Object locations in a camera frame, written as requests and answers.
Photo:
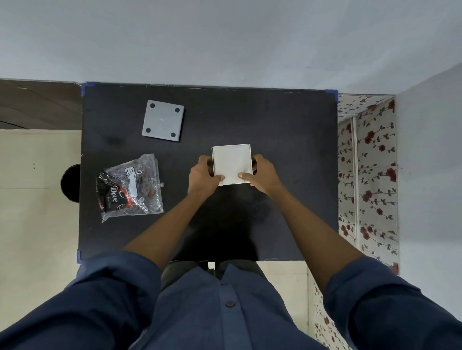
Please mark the person's right hand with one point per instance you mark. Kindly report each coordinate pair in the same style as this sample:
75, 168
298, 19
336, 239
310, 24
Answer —
263, 175

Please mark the person's left hand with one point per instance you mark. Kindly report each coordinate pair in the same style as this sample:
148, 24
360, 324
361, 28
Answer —
200, 177

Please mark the person's right thumb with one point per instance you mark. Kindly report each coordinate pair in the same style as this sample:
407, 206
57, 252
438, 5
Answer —
246, 176

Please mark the person's left thumb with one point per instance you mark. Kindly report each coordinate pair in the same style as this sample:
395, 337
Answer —
217, 177

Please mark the white square box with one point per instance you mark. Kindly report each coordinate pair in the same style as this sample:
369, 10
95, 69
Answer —
231, 164

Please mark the person's left forearm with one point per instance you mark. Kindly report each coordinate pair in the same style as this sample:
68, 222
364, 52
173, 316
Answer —
162, 227

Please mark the person's right forearm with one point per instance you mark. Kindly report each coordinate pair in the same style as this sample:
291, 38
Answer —
310, 230

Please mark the black table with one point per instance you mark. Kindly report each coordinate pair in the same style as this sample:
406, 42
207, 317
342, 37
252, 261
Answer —
216, 119

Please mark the grey square plate with dots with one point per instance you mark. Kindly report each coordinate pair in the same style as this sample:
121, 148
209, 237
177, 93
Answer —
163, 120

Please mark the clear plastic bag with black item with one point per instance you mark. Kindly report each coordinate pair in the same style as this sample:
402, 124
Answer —
130, 187

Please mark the dark trousers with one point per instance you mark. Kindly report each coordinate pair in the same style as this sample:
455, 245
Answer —
213, 268

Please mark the floral patterned cabinet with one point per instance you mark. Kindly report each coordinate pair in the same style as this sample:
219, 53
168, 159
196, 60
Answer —
368, 180

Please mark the dark blue button shirt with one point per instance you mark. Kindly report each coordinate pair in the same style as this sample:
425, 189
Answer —
216, 310

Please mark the black round stool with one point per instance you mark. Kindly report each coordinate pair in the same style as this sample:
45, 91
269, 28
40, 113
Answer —
72, 183

